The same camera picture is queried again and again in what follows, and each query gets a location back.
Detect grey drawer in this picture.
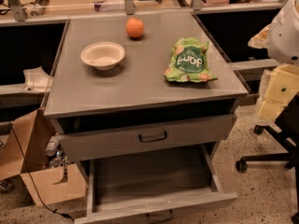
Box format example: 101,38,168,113
75,145,237,224
50,114,236,161

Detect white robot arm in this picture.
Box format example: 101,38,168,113
248,0,299,126

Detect grey drawer cabinet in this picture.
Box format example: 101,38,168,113
42,10,249,163

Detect grey top drawer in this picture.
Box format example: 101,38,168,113
50,114,236,161

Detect black office chair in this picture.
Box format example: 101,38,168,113
235,95,299,224

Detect green snack bag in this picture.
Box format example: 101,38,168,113
164,37,217,83

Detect orange fruit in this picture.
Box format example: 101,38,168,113
125,18,144,38

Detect white paper bowl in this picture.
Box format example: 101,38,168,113
80,42,125,71

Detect plastic bottle in box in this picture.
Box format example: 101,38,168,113
45,135,59,157

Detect black white handheld tool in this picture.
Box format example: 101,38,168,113
30,0,50,16

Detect brown cardboard box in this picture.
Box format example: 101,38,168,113
0,109,87,205

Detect white plastic bracket part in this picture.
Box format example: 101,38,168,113
21,67,53,93

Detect black floor cable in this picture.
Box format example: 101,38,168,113
0,101,75,222

